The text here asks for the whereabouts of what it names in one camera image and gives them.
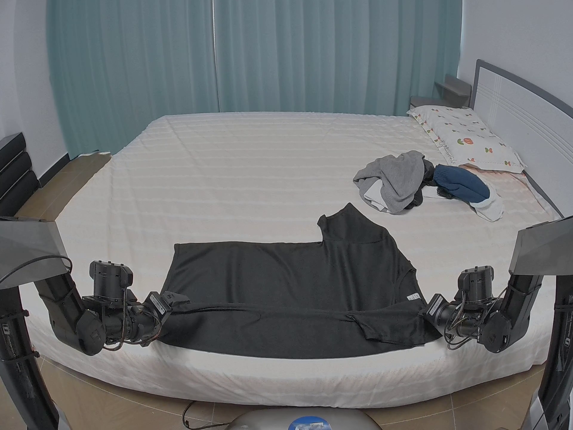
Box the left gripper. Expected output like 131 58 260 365
140 290 192 331

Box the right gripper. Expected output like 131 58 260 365
424 293 456 331

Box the black T-shirt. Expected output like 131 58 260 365
158 202 442 360

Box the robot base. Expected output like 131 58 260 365
230 410 380 430

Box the pile of clothes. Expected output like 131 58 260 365
352 149 506 223

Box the bed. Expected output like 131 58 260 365
24 59 573 409

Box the white printed pillow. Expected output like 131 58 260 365
406 104 529 176

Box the black chest of drawers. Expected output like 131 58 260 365
0 132 39 217

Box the grey bedside table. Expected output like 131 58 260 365
409 73 473 109

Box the blue-green curtain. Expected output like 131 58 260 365
214 0 463 117
46 0 221 156

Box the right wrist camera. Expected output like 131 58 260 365
456 264 496 306

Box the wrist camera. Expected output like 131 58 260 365
456 264 496 306
88 260 134 302

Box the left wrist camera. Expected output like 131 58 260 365
88 260 134 302

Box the black cable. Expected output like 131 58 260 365
181 400 207 430
0 254 73 286

